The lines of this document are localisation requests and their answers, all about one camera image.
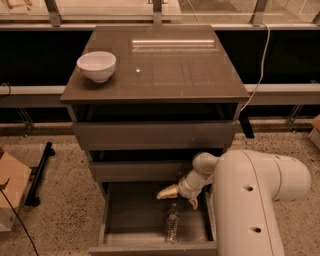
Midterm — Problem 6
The white ceramic bowl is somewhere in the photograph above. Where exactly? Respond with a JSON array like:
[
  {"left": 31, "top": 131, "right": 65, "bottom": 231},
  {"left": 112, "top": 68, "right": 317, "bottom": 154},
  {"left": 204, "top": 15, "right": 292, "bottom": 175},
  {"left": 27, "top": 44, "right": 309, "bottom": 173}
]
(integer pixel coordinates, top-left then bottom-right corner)
[{"left": 77, "top": 51, "right": 116, "bottom": 83}]

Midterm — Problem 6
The white cable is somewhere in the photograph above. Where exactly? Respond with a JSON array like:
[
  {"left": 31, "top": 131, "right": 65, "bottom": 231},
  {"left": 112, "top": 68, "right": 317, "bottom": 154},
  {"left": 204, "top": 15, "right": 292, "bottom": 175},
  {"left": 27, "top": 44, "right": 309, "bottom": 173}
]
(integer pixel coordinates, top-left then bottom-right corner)
[{"left": 239, "top": 23, "right": 271, "bottom": 112}]

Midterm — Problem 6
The clear plastic water bottle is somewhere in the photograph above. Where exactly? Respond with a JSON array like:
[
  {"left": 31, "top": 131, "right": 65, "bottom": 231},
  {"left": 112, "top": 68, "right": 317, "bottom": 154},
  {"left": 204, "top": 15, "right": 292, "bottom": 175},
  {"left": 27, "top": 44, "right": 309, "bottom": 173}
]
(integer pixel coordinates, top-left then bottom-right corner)
[{"left": 167, "top": 203, "right": 179, "bottom": 244}]

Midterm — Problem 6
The black cable on floor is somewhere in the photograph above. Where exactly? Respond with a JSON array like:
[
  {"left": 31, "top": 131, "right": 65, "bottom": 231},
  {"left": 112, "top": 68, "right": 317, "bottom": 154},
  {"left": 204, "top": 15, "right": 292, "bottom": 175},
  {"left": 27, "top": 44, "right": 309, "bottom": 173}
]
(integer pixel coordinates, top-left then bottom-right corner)
[{"left": 0, "top": 189, "right": 40, "bottom": 256}]

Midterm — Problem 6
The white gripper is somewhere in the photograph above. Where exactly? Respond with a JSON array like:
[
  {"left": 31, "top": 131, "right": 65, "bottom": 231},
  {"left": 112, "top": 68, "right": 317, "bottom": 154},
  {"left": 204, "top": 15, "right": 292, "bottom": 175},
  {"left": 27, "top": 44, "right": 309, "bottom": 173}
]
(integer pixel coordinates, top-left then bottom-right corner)
[{"left": 157, "top": 169, "right": 213, "bottom": 210}]

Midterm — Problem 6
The brown drawer cabinet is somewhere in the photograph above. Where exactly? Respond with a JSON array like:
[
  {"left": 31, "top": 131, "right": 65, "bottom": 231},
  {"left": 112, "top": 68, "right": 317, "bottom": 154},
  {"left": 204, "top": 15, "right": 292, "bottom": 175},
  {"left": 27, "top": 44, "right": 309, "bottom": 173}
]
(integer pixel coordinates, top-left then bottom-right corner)
[{"left": 59, "top": 25, "right": 251, "bottom": 256}]

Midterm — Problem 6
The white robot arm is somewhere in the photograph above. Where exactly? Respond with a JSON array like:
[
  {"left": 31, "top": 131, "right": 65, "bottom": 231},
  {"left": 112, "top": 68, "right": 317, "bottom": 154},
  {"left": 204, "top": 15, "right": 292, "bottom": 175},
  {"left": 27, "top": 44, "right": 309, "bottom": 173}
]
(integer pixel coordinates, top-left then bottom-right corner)
[{"left": 157, "top": 150, "right": 311, "bottom": 256}]

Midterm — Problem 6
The cardboard box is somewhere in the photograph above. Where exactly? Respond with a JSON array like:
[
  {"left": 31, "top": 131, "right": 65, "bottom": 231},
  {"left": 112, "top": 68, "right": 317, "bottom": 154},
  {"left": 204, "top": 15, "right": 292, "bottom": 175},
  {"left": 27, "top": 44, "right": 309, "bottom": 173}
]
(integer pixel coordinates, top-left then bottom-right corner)
[
  {"left": 308, "top": 114, "right": 320, "bottom": 149},
  {"left": 0, "top": 149, "right": 31, "bottom": 232}
]

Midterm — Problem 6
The metal window railing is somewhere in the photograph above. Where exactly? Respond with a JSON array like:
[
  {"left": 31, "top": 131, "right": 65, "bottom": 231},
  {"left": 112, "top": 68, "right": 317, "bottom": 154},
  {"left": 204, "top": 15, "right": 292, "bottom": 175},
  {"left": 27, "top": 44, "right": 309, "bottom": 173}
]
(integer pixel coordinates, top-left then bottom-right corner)
[{"left": 0, "top": 0, "right": 320, "bottom": 108}]

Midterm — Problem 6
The top drawer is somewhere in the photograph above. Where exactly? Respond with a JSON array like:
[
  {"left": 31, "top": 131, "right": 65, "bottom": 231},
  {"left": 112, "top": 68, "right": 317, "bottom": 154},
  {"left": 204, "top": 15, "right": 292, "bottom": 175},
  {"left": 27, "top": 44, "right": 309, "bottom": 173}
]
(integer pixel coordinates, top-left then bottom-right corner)
[{"left": 73, "top": 122, "right": 235, "bottom": 150}]

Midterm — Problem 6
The cardboard box right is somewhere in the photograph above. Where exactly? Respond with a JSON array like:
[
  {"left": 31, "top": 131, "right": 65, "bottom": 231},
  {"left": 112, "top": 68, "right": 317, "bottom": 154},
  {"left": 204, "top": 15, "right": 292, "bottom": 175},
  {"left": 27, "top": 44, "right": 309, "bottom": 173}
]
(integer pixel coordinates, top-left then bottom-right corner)
[{"left": 308, "top": 114, "right": 320, "bottom": 149}]

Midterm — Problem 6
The cardboard box left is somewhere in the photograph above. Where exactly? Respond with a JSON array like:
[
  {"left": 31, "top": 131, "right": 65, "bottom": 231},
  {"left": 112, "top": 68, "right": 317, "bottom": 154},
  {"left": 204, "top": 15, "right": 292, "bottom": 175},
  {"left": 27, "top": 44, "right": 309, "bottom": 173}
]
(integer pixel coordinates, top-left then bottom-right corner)
[{"left": 0, "top": 149, "right": 31, "bottom": 232}]

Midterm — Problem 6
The middle drawer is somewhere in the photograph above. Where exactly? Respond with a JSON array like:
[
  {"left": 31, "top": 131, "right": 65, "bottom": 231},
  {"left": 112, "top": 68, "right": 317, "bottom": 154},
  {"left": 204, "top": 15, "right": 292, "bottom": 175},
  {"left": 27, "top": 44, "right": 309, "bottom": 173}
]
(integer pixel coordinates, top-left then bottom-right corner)
[{"left": 88, "top": 159, "right": 225, "bottom": 183}]

